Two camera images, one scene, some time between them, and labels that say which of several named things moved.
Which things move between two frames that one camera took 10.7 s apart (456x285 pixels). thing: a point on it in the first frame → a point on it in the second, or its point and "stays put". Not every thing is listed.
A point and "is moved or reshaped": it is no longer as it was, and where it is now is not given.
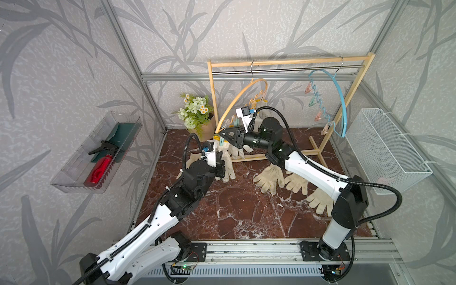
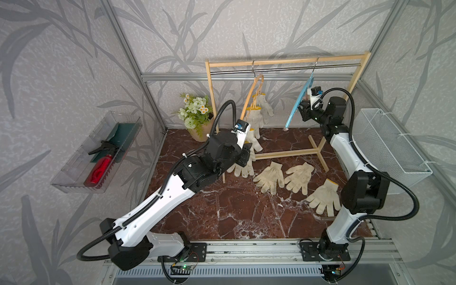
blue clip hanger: x=331 y=94 → x=300 y=97
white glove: x=296 y=182 stays put
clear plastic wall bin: x=94 y=167 stays put
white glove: x=268 y=179 stays put
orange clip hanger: x=262 y=98 is moved or reshaped
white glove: x=227 y=167 is moved or reshaped
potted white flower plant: x=198 y=114 stays put
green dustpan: x=122 y=138 stays put
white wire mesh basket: x=385 y=155 stays put
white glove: x=323 y=199 stays put
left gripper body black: x=218 y=171 → x=241 y=160
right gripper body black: x=253 y=140 → x=317 y=114
